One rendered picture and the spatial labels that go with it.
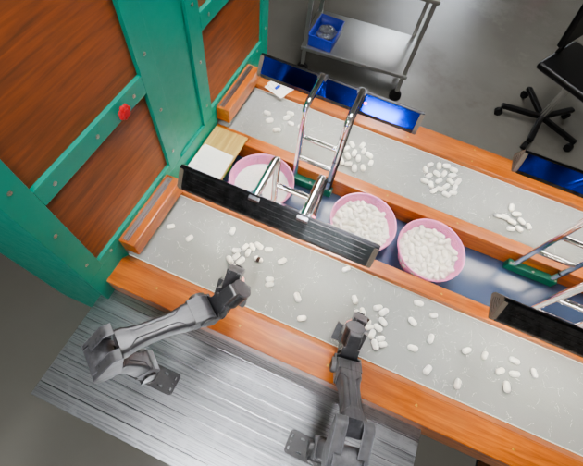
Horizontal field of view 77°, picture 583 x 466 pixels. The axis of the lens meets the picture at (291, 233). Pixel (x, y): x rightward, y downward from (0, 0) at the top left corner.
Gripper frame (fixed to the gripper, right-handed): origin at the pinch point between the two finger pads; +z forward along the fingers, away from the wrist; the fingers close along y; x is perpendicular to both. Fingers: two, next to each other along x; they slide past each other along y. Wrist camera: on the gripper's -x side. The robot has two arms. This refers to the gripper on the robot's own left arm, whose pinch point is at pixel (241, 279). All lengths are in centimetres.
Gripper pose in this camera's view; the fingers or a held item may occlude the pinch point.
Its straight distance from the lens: 121.7
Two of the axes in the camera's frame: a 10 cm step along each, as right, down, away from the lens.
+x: -3.2, 8.6, 3.8
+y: -9.2, -3.9, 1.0
